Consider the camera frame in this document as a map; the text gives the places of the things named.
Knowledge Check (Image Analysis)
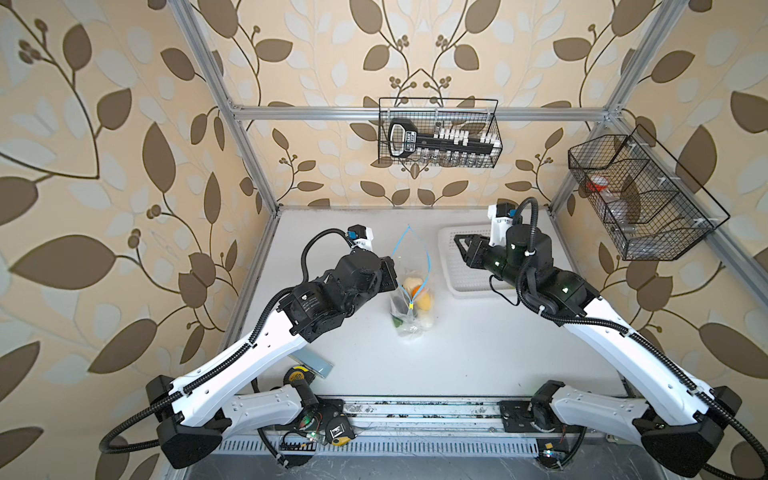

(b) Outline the beige toy potato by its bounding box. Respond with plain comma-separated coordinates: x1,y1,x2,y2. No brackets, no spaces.
403,277,423,296

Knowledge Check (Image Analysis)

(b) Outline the small yellow toy fruit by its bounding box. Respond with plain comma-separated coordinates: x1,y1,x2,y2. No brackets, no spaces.
414,291,433,312

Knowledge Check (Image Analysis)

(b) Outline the clear zip bag blue zipper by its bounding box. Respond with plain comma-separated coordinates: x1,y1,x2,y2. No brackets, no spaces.
390,225,435,340

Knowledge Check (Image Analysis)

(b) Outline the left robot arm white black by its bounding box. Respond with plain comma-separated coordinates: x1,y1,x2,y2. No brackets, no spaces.
99,247,398,469

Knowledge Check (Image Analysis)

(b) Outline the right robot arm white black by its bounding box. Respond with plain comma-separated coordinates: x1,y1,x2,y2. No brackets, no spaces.
454,224,767,479

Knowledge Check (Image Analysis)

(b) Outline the white perforated plastic basket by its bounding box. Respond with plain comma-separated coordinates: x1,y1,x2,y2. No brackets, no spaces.
437,223,511,299

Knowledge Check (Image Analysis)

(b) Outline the grey blue flat plate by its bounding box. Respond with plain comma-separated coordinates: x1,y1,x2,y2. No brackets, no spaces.
292,347,334,379

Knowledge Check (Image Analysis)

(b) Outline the yellow black tape measure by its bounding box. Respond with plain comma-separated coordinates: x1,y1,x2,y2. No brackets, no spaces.
283,365,315,385

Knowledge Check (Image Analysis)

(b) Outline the red capped item in basket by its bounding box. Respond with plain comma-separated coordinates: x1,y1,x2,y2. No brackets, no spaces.
585,175,610,194

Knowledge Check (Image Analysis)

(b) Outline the black socket tool set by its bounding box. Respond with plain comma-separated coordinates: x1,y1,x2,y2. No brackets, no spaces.
384,118,503,159

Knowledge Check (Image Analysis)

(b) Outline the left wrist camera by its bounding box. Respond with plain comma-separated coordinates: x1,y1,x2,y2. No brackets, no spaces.
346,224,374,251

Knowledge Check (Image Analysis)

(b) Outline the black wire basket back wall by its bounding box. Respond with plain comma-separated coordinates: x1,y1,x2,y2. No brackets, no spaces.
378,96,503,169

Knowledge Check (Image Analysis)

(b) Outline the black wire basket wall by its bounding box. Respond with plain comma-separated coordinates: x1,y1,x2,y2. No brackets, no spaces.
378,96,503,169
568,125,731,262

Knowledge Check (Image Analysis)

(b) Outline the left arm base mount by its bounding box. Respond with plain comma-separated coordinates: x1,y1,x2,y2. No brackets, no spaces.
273,382,346,436

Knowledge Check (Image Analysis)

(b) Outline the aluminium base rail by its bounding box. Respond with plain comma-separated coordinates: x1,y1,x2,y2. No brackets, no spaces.
227,394,601,439

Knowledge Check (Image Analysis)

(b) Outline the yellow black device on rail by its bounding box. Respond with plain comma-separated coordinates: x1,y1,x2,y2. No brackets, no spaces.
324,415,356,447

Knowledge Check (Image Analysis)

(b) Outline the black wire basket right wall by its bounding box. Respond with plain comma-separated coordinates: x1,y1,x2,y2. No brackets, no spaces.
568,125,731,262

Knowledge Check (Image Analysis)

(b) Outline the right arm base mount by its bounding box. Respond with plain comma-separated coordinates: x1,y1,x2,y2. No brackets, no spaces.
498,380,584,435

